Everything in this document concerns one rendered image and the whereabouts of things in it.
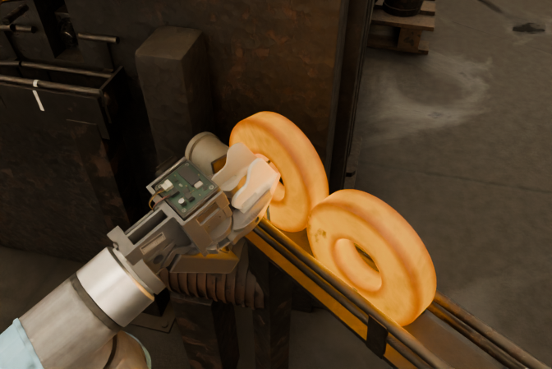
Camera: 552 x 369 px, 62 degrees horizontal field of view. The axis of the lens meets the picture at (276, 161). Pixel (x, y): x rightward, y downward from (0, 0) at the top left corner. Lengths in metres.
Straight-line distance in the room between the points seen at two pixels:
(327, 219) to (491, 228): 1.15
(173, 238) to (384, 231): 0.21
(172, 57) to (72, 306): 0.36
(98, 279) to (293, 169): 0.23
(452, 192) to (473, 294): 0.39
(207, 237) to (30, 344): 0.19
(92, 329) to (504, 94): 1.99
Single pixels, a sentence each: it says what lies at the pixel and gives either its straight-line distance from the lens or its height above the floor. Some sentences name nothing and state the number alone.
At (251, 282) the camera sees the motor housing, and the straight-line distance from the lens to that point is 0.74.
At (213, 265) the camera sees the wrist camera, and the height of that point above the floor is 0.67.
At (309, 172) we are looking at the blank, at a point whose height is 0.78.
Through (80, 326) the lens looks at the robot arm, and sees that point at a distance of 0.49.
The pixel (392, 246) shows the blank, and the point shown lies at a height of 0.79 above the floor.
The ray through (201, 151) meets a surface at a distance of 0.68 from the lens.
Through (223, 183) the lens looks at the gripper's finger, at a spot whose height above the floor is 0.74.
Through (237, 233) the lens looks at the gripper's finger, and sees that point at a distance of 0.51.
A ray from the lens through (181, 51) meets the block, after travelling 0.69.
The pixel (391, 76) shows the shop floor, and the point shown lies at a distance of 2.19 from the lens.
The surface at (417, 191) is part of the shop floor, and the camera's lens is 1.63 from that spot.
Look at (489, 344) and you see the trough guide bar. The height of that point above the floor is 0.69.
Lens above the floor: 1.13
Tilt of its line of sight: 43 degrees down
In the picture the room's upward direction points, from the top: straight up
